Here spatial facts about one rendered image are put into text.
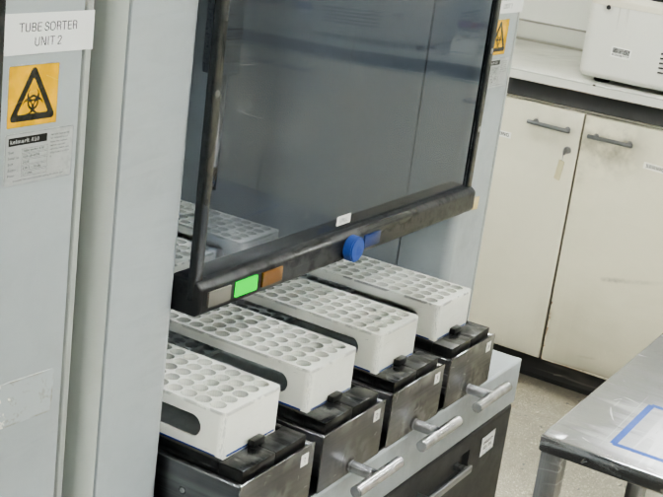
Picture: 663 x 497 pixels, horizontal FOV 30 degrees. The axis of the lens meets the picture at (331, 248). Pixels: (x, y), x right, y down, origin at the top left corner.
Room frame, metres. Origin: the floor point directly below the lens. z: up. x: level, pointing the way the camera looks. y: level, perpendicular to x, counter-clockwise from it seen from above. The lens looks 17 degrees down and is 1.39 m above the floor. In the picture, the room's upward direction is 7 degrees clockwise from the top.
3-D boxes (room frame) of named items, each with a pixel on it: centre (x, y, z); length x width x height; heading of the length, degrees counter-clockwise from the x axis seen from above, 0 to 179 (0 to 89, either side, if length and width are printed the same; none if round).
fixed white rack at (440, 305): (1.61, -0.04, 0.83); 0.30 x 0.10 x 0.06; 60
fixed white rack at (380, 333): (1.48, 0.03, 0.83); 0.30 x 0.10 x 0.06; 60
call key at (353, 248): (1.33, -0.02, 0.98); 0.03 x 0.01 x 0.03; 150
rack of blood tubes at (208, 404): (1.22, 0.19, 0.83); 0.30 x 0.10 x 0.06; 60
